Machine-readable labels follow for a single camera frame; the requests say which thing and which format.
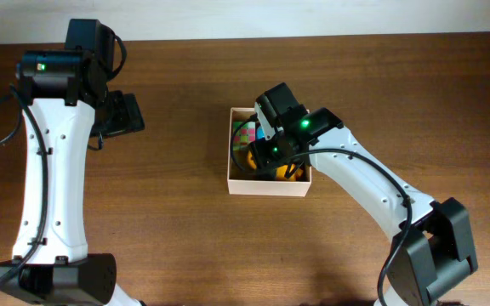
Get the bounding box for yellow rubber animal toy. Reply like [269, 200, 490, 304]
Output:
[261, 164, 305, 182]

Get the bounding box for blue toy ball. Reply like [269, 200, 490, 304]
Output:
[255, 126, 265, 139]

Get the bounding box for colourful puzzle cube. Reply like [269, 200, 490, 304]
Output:
[232, 122, 256, 150]

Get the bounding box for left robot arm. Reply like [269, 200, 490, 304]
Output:
[0, 19, 145, 305]

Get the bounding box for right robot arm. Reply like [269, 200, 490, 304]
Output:
[250, 83, 478, 305]

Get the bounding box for open pink cardboard box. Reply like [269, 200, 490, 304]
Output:
[226, 107, 312, 197]

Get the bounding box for right black cable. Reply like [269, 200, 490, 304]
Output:
[228, 112, 413, 306]

